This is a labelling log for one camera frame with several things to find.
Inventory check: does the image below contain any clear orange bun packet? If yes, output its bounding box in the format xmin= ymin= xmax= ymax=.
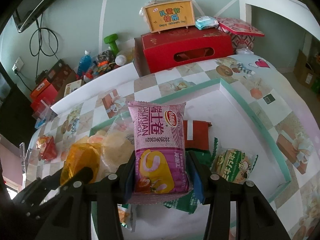
xmin=89 ymin=129 xmax=106 ymax=144

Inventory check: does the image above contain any black cable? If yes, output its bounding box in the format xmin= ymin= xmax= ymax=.
xmin=15 ymin=12 xmax=60 ymax=90

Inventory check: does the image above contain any red cardboard box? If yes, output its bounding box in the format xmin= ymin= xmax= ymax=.
xmin=134 ymin=27 xmax=235 ymax=77

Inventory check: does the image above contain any blue-lid plastic box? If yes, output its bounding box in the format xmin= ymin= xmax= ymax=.
xmin=35 ymin=117 xmax=54 ymax=129

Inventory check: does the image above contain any dark green snack packet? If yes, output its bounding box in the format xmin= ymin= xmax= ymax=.
xmin=162 ymin=149 xmax=218 ymax=215

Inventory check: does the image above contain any red patterned tin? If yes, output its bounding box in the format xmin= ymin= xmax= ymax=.
xmin=214 ymin=16 xmax=265 ymax=52

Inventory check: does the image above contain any wet wipes pack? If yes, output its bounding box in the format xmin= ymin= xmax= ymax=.
xmin=194 ymin=16 xmax=220 ymax=30

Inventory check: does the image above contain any black cabinet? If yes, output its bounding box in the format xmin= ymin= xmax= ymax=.
xmin=0 ymin=67 xmax=38 ymax=140

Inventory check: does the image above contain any pile of toys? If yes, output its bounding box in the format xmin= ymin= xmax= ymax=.
xmin=84 ymin=50 xmax=118 ymax=80

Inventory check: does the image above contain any red-brown snack packet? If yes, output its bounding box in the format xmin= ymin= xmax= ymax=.
xmin=182 ymin=119 xmax=212 ymax=152

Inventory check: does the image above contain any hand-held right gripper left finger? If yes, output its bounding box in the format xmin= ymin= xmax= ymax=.
xmin=41 ymin=152 xmax=137 ymax=240

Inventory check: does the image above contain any white desk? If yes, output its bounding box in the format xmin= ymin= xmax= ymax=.
xmin=236 ymin=0 xmax=320 ymax=78

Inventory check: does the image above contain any pink cake roll packet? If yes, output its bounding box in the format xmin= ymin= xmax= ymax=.
xmin=127 ymin=101 xmax=191 ymax=197

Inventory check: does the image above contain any wooden case yellow front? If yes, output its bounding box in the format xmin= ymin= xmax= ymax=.
xmin=139 ymin=0 xmax=196 ymax=34

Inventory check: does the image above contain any red snack packet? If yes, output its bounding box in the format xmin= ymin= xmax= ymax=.
xmin=36 ymin=134 xmax=58 ymax=161

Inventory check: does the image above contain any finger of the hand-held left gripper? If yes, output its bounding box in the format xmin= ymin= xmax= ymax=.
xmin=15 ymin=170 xmax=62 ymax=198
xmin=60 ymin=166 xmax=94 ymax=188

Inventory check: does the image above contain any clear acrylic stand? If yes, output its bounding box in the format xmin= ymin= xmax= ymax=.
xmin=19 ymin=142 xmax=33 ymax=175

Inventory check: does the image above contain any yellow snack packet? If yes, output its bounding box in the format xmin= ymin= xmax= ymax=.
xmin=59 ymin=142 xmax=101 ymax=186

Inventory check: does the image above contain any white cardboard box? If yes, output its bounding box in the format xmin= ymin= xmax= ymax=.
xmin=50 ymin=62 xmax=137 ymax=115

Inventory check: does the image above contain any blue liquid bottle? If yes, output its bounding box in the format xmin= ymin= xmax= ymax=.
xmin=77 ymin=50 xmax=93 ymax=78

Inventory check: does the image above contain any green dumbbell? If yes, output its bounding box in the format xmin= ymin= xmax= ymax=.
xmin=104 ymin=33 xmax=122 ymax=55

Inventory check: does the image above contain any black television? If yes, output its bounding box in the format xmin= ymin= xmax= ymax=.
xmin=14 ymin=0 xmax=75 ymax=33

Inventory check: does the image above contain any clear green-print cookie packet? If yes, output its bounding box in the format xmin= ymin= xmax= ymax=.
xmin=211 ymin=137 xmax=258 ymax=183

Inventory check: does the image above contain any white wall socket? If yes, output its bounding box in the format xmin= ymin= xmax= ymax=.
xmin=12 ymin=57 xmax=25 ymax=75

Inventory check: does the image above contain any clear plastic container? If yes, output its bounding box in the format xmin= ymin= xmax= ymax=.
xmin=32 ymin=100 xmax=54 ymax=120

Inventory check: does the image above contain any checkered printed tablecloth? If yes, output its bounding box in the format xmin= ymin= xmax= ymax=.
xmin=24 ymin=52 xmax=320 ymax=240

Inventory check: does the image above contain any brown cardboard box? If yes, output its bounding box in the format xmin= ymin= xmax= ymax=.
xmin=293 ymin=49 xmax=320 ymax=93

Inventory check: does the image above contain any cream printed box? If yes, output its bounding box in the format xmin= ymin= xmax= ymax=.
xmin=64 ymin=79 xmax=85 ymax=97

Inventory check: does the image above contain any orange flat box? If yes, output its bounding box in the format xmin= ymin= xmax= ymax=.
xmin=30 ymin=77 xmax=59 ymax=100

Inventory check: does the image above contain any clear yellow bun packet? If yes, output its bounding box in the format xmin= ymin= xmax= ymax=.
xmin=101 ymin=122 xmax=137 ymax=174

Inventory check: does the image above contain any shallow teal-edged white box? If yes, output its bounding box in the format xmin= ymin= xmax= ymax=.
xmin=89 ymin=77 xmax=292 ymax=232

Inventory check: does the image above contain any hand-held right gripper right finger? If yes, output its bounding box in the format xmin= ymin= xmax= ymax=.
xmin=186 ymin=150 xmax=292 ymax=240

